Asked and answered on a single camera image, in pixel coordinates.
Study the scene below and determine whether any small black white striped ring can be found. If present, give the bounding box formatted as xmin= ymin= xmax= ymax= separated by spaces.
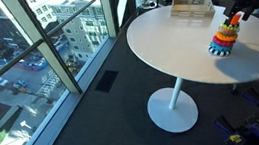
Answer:
xmin=221 ymin=21 xmax=241 ymax=32

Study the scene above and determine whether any orange stacker rod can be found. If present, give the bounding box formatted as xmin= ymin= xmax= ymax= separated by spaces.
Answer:
xmin=228 ymin=12 xmax=243 ymax=27

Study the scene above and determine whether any large black white striped base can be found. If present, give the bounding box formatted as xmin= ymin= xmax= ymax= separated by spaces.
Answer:
xmin=207 ymin=43 xmax=233 ymax=60

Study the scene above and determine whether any light wooden slatted tray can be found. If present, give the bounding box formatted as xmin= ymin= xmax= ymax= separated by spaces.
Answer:
xmin=167 ymin=0 xmax=217 ymax=23

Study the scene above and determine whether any small dark table with items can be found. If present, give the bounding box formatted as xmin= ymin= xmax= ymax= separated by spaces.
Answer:
xmin=135 ymin=0 xmax=160 ymax=16

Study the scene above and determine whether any upright white window mullion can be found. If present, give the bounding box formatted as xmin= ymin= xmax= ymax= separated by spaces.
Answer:
xmin=98 ymin=0 xmax=118 ymax=40

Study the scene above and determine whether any dark floor vent grille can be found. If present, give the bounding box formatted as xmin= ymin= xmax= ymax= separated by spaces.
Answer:
xmin=92 ymin=68 xmax=122 ymax=95

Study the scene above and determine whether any slanted white window mullion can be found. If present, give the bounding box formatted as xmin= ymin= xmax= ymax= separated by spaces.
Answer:
xmin=1 ymin=0 xmax=83 ymax=103

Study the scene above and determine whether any dark window handrail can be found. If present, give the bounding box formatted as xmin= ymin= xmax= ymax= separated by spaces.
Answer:
xmin=0 ymin=0 xmax=120 ymax=96

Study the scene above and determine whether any green bumpy stacker ring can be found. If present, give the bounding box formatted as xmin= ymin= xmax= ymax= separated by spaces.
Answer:
xmin=220 ymin=25 xmax=241 ymax=37

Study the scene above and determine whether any orange stacker ring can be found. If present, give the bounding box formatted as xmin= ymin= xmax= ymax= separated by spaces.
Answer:
xmin=215 ymin=28 xmax=239 ymax=45

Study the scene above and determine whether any red stacker ring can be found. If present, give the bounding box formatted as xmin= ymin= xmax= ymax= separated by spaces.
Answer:
xmin=211 ymin=32 xmax=237 ymax=50

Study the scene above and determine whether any blue stacker ring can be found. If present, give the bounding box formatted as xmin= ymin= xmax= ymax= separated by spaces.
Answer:
xmin=209 ymin=38 xmax=235 ymax=55

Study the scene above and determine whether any white table pedestal with foot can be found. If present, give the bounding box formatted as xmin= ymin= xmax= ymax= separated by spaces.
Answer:
xmin=143 ymin=74 xmax=202 ymax=137

